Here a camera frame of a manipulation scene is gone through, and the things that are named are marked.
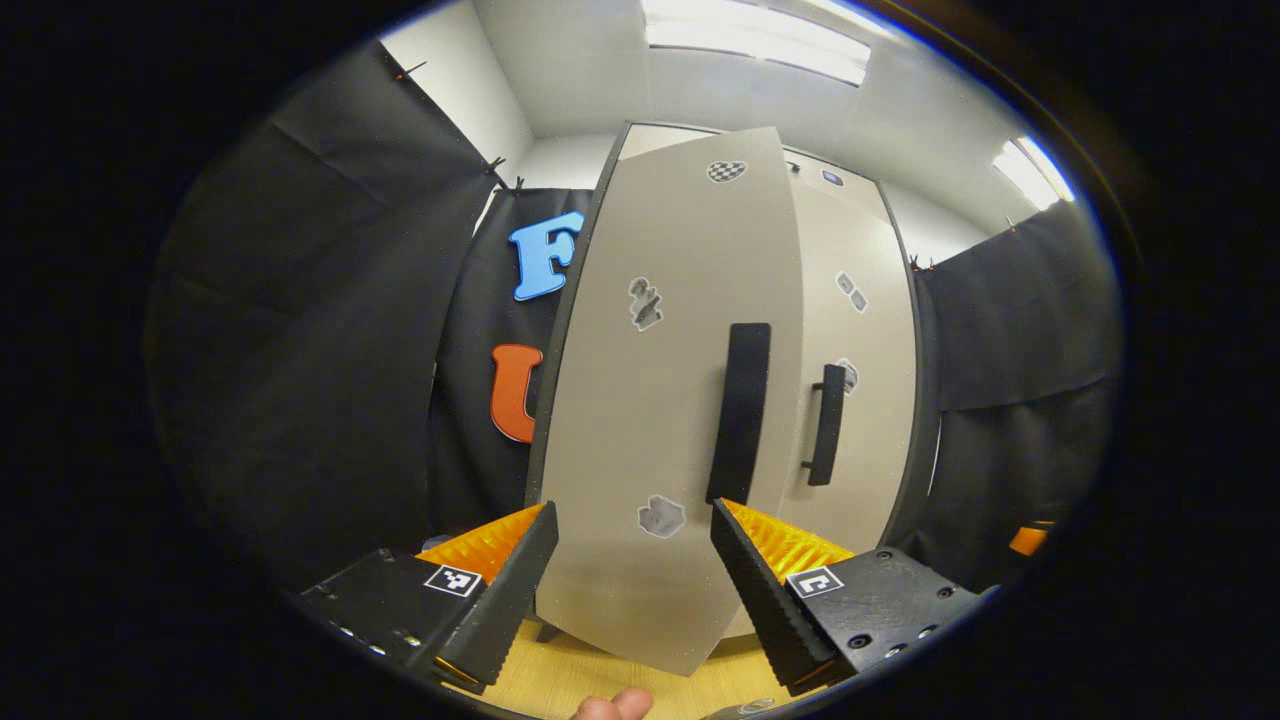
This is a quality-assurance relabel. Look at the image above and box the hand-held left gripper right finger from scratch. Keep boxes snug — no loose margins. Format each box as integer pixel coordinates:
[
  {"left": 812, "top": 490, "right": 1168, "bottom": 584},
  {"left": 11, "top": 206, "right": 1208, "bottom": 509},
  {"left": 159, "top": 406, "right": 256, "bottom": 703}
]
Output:
[{"left": 710, "top": 497, "right": 986, "bottom": 698}]

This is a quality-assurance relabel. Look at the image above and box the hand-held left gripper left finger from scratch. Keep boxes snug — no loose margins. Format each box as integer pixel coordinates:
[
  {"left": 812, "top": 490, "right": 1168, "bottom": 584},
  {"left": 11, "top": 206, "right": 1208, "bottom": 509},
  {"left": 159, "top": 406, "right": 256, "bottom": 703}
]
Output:
[{"left": 293, "top": 500, "right": 561, "bottom": 696}]

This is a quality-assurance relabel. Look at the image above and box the white cabinet door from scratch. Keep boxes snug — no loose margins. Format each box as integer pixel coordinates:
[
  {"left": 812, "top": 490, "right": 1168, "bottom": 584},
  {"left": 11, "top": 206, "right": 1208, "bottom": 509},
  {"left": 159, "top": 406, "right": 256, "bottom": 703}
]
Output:
[
  {"left": 535, "top": 126, "right": 806, "bottom": 678},
  {"left": 778, "top": 183, "right": 919, "bottom": 561}
]

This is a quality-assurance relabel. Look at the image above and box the white and grey cabinet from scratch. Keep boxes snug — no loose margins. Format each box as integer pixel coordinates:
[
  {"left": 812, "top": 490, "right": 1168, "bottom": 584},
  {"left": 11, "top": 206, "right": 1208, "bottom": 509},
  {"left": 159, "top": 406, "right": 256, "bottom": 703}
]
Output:
[{"left": 525, "top": 120, "right": 941, "bottom": 641}]

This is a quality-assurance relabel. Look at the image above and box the rectangular ceiling light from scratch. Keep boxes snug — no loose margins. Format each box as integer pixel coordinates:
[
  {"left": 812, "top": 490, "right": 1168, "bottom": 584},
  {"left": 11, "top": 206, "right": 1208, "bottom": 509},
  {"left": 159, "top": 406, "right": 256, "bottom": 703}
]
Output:
[{"left": 992, "top": 135, "right": 1076, "bottom": 211}]

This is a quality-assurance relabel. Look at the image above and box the black door handle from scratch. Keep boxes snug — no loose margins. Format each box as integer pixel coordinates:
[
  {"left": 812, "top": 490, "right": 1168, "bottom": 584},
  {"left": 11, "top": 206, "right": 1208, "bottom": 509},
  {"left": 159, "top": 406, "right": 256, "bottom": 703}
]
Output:
[
  {"left": 800, "top": 363, "right": 848, "bottom": 488},
  {"left": 705, "top": 322, "right": 773, "bottom": 506}
]

